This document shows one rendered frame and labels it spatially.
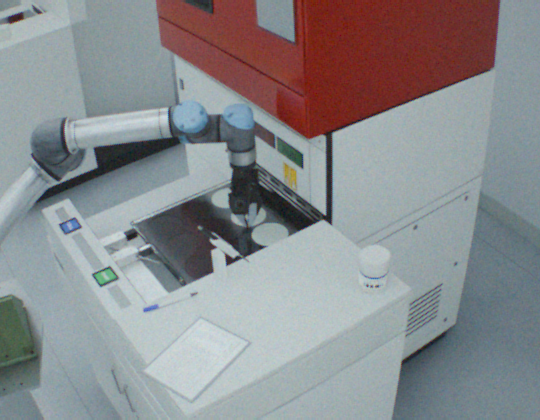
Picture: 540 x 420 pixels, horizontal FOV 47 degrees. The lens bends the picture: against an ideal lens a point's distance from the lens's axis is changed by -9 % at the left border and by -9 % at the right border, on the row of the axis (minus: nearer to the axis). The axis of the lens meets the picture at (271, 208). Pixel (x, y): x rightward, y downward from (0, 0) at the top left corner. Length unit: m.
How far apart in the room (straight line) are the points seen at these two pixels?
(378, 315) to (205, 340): 0.40
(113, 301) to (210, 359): 0.32
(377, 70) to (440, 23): 0.25
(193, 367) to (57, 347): 1.55
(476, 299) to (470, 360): 0.37
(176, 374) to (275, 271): 0.39
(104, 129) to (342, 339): 0.75
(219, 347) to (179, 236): 0.50
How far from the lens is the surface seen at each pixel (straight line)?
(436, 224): 2.22
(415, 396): 2.61
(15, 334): 1.72
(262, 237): 1.86
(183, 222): 1.94
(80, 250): 1.83
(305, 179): 1.81
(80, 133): 1.66
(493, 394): 2.67
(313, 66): 1.56
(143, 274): 1.82
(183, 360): 1.47
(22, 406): 2.00
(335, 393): 1.67
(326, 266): 1.66
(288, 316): 1.54
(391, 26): 1.69
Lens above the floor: 2.07
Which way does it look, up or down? 37 degrees down
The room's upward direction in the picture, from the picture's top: 3 degrees counter-clockwise
